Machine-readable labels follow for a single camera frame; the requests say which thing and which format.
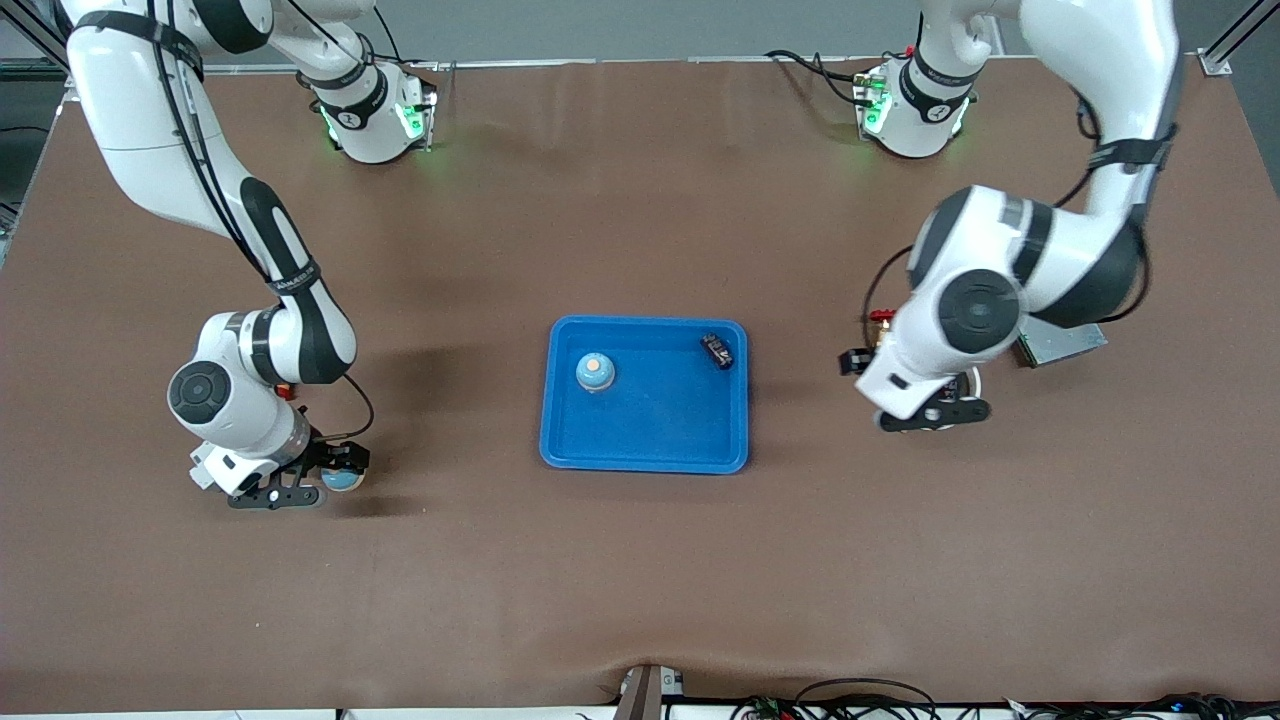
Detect silver metal box module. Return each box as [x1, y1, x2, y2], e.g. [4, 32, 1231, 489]
[1015, 318, 1109, 369]

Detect metal camera pole bracket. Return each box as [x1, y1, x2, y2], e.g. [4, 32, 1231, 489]
[612, 663, 686, 720]

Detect aluminium frame profile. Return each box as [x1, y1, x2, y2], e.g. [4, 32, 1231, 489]
[1198, 0, 1280, 78]

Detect black looped cable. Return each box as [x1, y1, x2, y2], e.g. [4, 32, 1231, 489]
[795, 678, 936, 720]

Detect black base cable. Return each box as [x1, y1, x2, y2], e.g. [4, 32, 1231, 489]
[765, 48, 876, 109]
[370, 8, 441, 71]

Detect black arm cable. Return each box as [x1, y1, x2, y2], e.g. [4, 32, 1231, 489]
[150, 30, 377, 443]
[865, 90, 1181, 346]

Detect tangled cable bundle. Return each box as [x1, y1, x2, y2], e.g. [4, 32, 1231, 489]
[1000, 692, 1280, 720]

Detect blue plastic tray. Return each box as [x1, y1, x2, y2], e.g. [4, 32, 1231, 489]
[539, 316, 750, 475]

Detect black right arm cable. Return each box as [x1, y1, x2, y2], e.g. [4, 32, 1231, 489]
[150, 30, 377, 443]

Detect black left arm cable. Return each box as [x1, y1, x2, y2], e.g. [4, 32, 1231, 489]
[865, 90, 1181, 346]

